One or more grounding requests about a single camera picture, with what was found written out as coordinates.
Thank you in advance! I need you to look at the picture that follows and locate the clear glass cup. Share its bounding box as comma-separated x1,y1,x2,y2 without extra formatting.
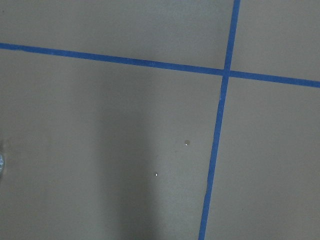
0,153,5,175

